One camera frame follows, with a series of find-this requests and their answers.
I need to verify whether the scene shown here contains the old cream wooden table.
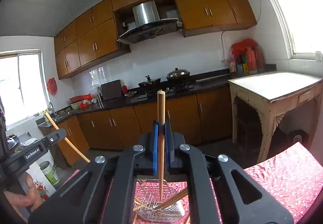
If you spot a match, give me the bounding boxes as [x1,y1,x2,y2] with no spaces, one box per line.
[228,71,322,163]

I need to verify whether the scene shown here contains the black wok with lid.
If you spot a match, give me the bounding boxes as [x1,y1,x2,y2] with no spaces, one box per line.
[138,75,161,91]

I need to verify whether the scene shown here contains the wire metal utensil holder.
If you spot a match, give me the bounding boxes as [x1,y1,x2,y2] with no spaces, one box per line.
[133,179,185,223]

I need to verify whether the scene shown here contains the black gas stove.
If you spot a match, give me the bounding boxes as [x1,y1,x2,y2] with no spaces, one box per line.
[136,82,194,99]

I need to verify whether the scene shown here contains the red basin on counter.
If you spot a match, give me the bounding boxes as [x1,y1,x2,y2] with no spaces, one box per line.
[69,94,92,103]

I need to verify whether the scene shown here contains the white green paint bucket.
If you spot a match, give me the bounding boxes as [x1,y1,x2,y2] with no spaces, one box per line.
[39,161,60,185]

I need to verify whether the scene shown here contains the chopstick bundle in holder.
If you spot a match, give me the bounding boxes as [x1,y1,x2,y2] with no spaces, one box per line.
[133,186,187,223]

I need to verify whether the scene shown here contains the red plastic bag on wall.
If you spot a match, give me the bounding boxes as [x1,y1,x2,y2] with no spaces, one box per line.
[47,77,58,96]

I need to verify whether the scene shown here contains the upper wooden wall cabinets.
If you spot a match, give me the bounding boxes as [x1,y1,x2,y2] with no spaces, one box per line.
[54,0,257,79]

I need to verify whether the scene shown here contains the person's left hand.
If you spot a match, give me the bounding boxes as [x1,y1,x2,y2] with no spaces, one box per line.
[3,172,43,216]

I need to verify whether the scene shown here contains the orange bottle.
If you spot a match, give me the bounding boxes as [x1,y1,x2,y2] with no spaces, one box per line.
[245,47,257,74]

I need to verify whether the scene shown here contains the small red bottle on counter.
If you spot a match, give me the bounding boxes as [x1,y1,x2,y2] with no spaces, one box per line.
[121,82,128,95]

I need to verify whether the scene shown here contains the lower wooden kitchen cabinets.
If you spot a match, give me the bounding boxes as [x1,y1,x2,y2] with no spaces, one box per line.
[40,84,234,167]

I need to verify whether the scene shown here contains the long wooden chopstick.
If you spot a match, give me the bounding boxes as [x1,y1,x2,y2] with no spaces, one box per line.
[45,112,90,163]

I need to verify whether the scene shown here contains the red floral tablecloth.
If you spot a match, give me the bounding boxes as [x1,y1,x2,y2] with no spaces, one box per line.
[64,141,323,224]

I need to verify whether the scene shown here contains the steel range hood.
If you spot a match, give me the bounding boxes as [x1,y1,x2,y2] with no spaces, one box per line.
[115,0,183,44]

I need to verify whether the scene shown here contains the dark wok with shiny lid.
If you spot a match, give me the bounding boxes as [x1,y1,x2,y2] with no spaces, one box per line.
[166,68,191,82]

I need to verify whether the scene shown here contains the left window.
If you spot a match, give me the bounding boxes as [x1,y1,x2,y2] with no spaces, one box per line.
[1,49,49,129]

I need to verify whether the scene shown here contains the right window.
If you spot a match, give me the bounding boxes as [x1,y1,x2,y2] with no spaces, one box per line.
[271,0,322,61]

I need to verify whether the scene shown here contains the window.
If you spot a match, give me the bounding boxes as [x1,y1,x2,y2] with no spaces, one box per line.
[271,0,322,61]
[1,49,49,129]

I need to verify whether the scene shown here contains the red bag on counter corner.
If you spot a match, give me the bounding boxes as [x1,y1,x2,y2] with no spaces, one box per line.
[231,38,258,56]

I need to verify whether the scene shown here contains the dark red bottle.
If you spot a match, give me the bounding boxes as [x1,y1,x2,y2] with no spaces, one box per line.
[255,46,265,73]

